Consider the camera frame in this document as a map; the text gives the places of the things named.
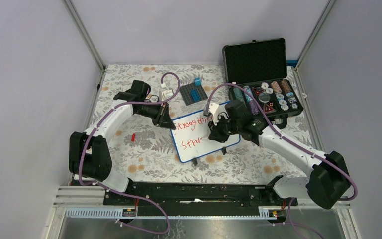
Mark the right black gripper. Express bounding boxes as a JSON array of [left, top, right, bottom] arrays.
[[208, 114, 241, 143]]

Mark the floral table mat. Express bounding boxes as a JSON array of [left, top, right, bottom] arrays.
[[92, 64, 304, 184]]

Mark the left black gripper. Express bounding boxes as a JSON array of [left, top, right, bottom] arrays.
[[136, 100, 176, 129]]

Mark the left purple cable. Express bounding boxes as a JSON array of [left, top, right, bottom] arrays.
[[78, 72, 181, 235]]

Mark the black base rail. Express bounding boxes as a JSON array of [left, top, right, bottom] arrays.
[[103, 182, 298, 218]]

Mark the blue framed whiteboard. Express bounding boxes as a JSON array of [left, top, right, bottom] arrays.
[[171, 110, 241, 163]]

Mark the black poker chip case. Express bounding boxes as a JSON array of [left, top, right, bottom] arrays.
[[222, 38, 303, 129]]

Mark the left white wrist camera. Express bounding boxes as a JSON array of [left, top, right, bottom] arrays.
[[159, 83, 174, 101]]

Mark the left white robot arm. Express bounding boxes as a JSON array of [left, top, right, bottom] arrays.
[[68, 80, 176, 205]]

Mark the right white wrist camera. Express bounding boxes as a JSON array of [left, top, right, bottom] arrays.
[[203, 103, 220, 126]]

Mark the purple cable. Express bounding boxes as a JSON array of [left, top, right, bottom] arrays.
[[203, 83, 359, 239], [78, 72, 181, 235]]

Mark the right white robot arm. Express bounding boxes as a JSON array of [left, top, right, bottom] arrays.
[[205, 100, 352, 209]]

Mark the blue corner bracket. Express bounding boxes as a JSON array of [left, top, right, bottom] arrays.
[[286, 60, 298, 67]]

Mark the blue lego brick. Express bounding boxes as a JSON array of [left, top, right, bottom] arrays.
[[194, 77, 202, 87]]

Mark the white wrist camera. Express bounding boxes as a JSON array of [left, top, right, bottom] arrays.
[[203, 103, 220, 126], [159, 83, 174, 101]]

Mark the grey lego baseplate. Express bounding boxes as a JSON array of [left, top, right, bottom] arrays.
[[180, 83, 208, 106]]

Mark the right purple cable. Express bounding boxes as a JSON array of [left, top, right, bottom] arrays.
[[203, 83, 359, 239]]

